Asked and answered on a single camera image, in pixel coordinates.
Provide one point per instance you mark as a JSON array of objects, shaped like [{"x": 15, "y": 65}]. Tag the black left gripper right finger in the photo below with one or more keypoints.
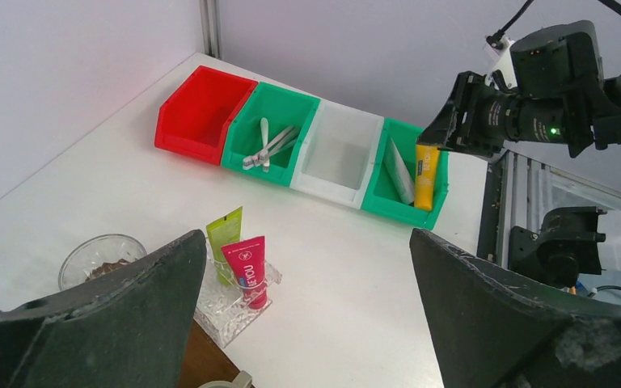
[{"x": 491, "y": 327}]

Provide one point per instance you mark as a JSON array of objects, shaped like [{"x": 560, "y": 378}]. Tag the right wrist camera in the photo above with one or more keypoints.
[{"x": 497, "y": 47}]

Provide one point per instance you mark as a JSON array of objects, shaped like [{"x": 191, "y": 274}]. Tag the green bin with toothpaste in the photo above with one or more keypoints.
[{"x": 390, "y": 191}]

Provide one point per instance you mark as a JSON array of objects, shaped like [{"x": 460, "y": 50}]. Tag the brown oval wooden tray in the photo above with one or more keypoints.
[{"x": 204, "y": 361}]

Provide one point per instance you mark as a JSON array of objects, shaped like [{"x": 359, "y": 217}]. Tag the grey ceramic cup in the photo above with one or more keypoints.
[{"x": 242, "y": 380}]

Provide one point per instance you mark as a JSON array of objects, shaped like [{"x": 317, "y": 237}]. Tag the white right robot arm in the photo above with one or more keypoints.
[{"x": 547, "y": 87}]

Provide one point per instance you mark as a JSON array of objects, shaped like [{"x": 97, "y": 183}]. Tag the white storage bin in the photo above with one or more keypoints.
[{"x": 337, "y": 156}]

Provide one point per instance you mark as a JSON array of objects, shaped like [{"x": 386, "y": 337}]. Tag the red toothpaste tube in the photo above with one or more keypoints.
[{"x": 247, "y": 262}]

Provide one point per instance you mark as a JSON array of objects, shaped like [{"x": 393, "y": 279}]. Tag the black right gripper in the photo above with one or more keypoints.
[{"x": 478, "y": 119}]

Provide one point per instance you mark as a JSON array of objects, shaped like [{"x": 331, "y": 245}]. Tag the green toothpaste tube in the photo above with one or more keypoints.
[{"x": 222, "y": 232}]

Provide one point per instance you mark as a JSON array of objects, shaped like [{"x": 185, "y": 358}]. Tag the yellow toothpaste tube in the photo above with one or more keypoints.
[{"x": 427, "y": 160}]

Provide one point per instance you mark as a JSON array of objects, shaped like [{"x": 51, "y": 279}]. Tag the clear textured acrylic holder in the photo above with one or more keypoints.
[{"x": 223, "y": 311}]

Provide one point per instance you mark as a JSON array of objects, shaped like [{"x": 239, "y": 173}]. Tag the clear glass tumbler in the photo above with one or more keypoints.
[{"x": 98, "y": 256}]

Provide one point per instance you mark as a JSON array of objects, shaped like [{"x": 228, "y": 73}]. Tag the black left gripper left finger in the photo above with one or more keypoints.
[{"x": 128, "y": 328}]

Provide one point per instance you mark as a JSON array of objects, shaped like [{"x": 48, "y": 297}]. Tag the red storage bin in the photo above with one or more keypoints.
[{"x": 195, "y": 119}]

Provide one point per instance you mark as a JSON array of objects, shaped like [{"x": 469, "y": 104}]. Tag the white toothpaste tube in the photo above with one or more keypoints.
[{"x": 399, "y": 173}]

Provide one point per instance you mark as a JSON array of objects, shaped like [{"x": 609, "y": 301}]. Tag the green bin with toothbrushes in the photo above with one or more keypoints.
[{"x": 283, "y": 108}]

